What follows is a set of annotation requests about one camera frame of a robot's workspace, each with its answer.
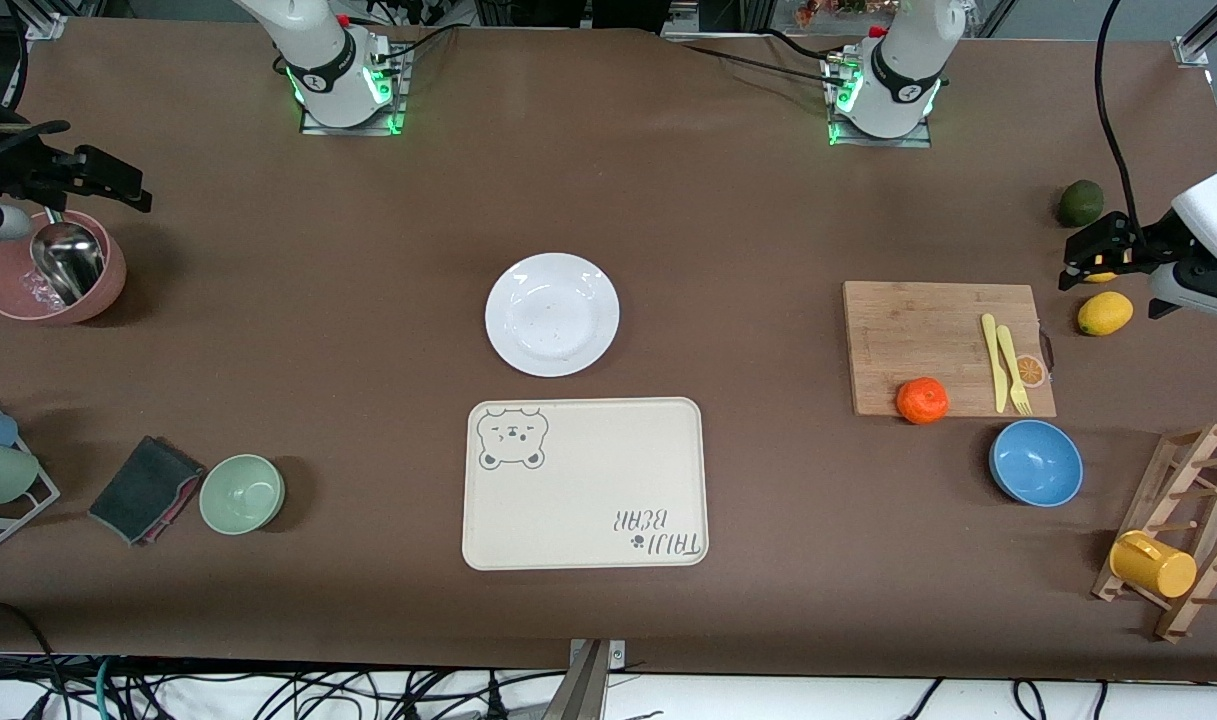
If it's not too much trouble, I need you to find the cream tray with bear print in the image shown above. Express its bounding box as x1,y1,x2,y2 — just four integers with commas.
462,397,710,572

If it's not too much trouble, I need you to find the metal scoop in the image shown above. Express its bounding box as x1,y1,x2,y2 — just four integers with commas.
30,203,106,307

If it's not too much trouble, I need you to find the white wire cup rack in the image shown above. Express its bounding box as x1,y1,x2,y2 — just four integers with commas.
0,396,61,557

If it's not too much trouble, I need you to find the orange mandarin fruit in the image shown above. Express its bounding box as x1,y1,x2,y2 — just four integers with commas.
896,377,950,425

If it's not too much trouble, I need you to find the white round plate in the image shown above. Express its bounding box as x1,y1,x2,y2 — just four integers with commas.
485,253,621,379

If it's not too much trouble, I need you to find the pink folded cloth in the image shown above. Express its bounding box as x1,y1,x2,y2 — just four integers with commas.
133,470,207,547

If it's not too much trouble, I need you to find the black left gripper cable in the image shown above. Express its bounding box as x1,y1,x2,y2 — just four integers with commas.
1095,0,1144,231

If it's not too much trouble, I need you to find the wooden mug rack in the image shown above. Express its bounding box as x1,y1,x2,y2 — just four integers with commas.
1092,423,1217,643

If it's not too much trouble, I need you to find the blue bowl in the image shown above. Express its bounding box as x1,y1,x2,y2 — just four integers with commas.
989,419,1085,508

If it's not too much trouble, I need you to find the wooden cutting board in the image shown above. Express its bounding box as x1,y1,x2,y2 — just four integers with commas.
843,281,1058,418

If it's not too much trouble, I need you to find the dark grey folded cloth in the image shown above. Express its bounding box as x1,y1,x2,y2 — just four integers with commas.
88,435,207,547

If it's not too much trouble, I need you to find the pink bowl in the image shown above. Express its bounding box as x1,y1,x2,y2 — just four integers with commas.
0,209,127,326

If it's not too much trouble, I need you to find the brown table mat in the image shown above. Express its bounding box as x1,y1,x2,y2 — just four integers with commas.
0,18,1217,683

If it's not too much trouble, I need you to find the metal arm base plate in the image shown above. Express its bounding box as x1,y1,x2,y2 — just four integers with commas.
826,55,934,149
300,45,409,136

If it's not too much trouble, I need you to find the yellow plastic knife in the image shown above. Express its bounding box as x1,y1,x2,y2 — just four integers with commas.
981,313,1010,414

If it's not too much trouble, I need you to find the pale green bowl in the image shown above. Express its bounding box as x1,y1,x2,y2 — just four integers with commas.
199,454,286,536

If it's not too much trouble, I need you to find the black base power cable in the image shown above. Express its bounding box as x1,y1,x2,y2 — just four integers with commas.
658,30,849,86
383,25,461,63

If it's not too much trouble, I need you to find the yellow plastic fork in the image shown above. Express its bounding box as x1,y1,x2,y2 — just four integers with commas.
997,325,1033,416

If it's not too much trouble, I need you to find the yellow mug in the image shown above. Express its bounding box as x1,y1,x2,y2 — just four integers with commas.
1109,530,1198,600

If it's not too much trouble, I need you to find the dark green avocado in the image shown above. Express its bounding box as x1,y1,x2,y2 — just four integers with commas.
1056,180,1106,228

